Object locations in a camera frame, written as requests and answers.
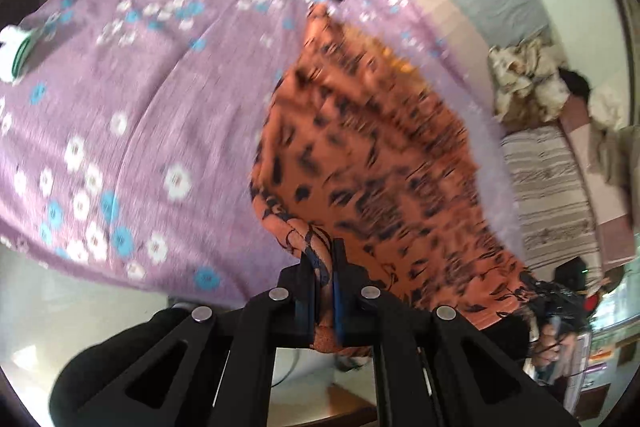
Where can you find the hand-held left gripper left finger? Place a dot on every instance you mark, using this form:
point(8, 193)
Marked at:
point(304, 313)

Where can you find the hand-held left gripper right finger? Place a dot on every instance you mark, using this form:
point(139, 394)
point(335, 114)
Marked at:
point(340, 307)

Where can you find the orange black floral garment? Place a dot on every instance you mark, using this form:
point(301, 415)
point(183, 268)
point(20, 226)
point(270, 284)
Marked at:
point(380, 167)

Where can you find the striped beige cloth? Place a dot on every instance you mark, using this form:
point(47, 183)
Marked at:
point(555, 197)

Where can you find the purple floral bedsheet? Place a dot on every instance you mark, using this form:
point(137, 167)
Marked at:
point(150, 107)

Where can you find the crumpled beige cloth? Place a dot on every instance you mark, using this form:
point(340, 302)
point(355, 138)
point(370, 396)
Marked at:
point(530, 79)

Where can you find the pink mattress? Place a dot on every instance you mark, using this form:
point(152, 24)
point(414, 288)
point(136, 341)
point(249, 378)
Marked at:
point(590, 142)

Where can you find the white green plastic object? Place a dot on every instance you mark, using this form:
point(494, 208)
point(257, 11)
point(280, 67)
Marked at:
point(14, 52)

